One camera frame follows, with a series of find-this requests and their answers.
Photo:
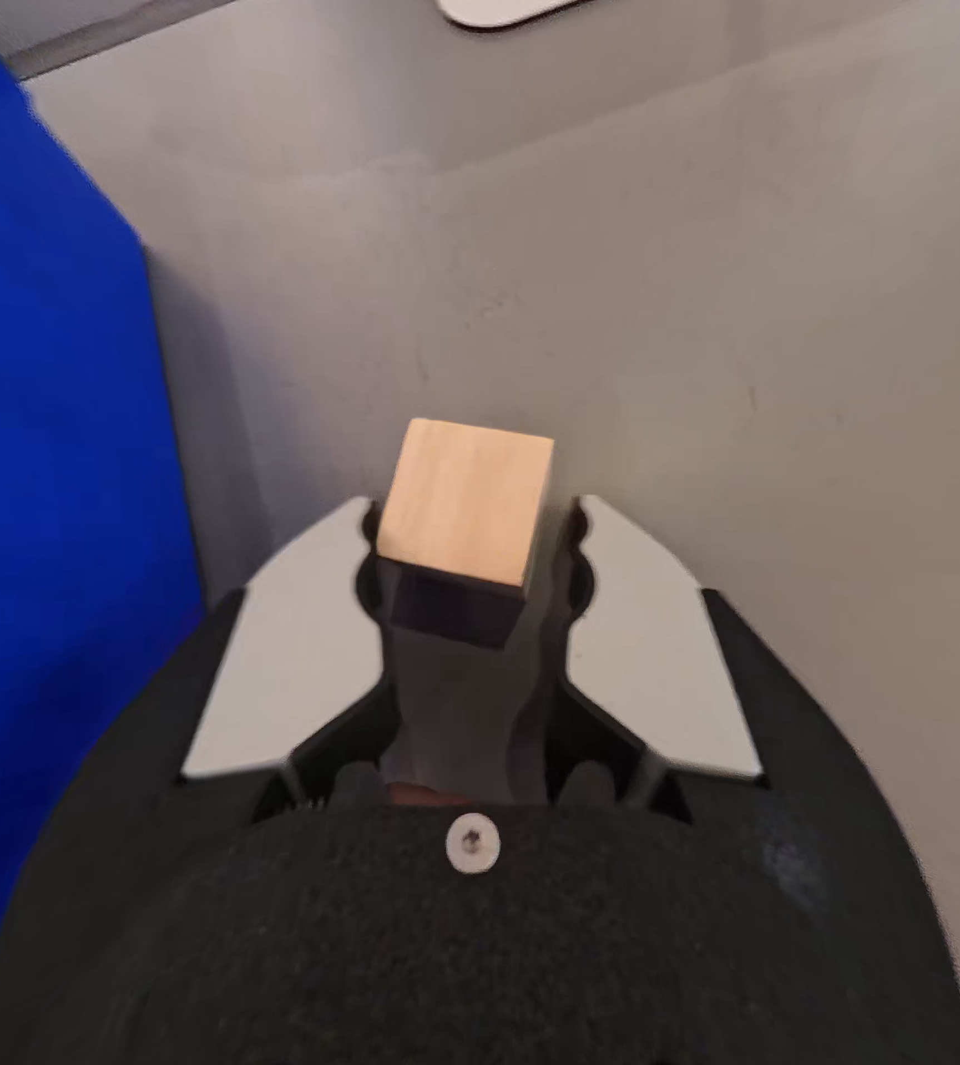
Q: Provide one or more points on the wooden document stand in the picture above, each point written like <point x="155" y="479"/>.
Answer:
<point x="505" y="10"/>

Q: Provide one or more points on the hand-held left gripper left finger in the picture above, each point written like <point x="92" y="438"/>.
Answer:
<point x="288" y="666"/>

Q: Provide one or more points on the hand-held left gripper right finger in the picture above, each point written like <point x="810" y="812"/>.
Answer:
<point x="663" y="666"/>

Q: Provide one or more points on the blue plastic bin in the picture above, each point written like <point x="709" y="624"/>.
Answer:
<point x="47" y="499"/>

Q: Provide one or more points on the wooden cube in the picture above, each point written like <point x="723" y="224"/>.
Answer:
<point x="463" y="499"/>

